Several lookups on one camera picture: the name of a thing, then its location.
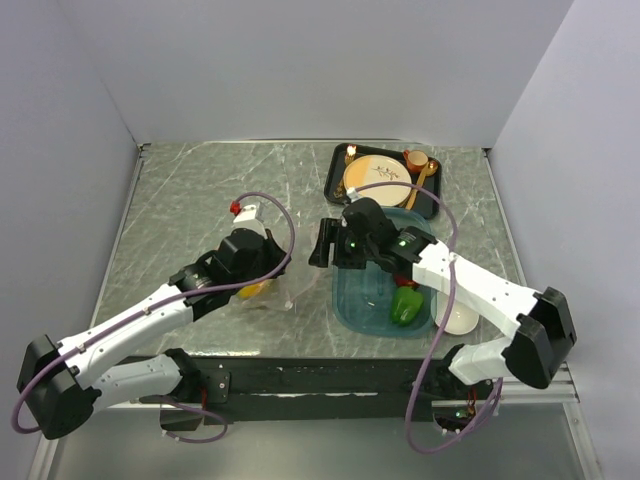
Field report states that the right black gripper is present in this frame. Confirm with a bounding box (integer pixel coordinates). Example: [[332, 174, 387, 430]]
[[308, 218, 377, 270]]

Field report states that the clear zip top bag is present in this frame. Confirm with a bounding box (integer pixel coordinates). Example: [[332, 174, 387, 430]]
[[236, 222, 321, 311]]

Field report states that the yellow green mango toy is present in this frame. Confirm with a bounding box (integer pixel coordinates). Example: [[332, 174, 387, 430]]
[[236, 279, 272, 300]]

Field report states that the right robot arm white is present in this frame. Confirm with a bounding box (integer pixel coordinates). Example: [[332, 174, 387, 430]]
[[309, 198, 577, 398]]

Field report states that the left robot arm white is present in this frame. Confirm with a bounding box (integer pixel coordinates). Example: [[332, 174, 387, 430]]
[[11, 228, 292, 440]]

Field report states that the teal plastic food container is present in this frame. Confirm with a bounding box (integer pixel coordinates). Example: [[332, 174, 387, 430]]
[[331, 206, 435, 338]]

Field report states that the cream orange plate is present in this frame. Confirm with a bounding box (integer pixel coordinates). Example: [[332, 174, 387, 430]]
[[345, 155, 411, 207]]

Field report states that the gold fork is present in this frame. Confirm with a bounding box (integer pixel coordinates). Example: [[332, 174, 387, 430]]
[[333, 149, 355, 199]]

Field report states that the red apple toy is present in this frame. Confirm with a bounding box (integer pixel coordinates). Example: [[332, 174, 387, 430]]
[[393, 275, 418, 289]]

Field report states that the green bell pepper toy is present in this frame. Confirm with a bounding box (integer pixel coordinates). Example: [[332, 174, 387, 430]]
[[390, 286, 424, 326]]

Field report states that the orange small cup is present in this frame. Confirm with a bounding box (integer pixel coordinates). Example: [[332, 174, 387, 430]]
[[403, 150, 429, 174]]

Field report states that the gold spoon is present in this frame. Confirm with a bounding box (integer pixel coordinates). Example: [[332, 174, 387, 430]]
[[404, 159, 439, 210]]

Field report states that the white bowl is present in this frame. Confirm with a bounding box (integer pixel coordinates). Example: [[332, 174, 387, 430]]
[[434, 298, 479, 336]]

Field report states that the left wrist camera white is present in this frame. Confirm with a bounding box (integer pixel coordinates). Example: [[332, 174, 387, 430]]
[[233, 202, 266, 237]]

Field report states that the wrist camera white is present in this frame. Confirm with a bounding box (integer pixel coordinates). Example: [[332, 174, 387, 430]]
[[233, 202, 266, 237], [347, 187, 360, 201]]

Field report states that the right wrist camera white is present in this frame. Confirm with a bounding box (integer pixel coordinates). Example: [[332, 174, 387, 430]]
[[347, 187, 360, 201]]

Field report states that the black base frame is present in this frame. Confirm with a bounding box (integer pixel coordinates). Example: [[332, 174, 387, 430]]
[[139, 349, 481, 426]]

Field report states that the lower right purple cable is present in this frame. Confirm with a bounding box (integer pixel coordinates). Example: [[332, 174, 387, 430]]
[[434, 379, 504, 441]]

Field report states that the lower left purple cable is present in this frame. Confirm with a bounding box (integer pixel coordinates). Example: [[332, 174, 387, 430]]
[[159, 394, 231, 445]]

